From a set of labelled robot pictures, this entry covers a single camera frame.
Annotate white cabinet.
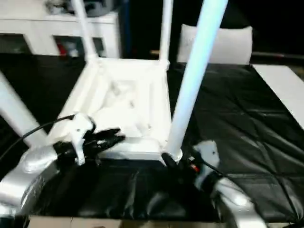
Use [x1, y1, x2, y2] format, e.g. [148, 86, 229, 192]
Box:
[0, 0, 121, 59]

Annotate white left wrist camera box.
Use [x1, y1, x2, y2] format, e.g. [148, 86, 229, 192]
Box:
[71, 113, 96, 166]

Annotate black mat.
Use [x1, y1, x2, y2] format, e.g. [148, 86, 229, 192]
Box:
[0, 52, 304, 222]

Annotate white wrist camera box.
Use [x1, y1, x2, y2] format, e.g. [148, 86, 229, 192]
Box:
[192, 140, 220, 189]
[71, 113, 96, 166]

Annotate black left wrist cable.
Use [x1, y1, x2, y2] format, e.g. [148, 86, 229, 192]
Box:
[0, 115, 77, 160]

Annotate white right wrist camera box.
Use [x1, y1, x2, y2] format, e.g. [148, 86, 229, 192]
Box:
[192, 140, 220, 189]

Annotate white flat board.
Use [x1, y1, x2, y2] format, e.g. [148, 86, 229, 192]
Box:
[253, 64, 304, 127]

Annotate white plastic table top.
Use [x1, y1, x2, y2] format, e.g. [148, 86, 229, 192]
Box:
[46, 58, 184, 167]

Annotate black tangled strap bundle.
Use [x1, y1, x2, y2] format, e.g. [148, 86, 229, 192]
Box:
[46, 0, 70, 13]

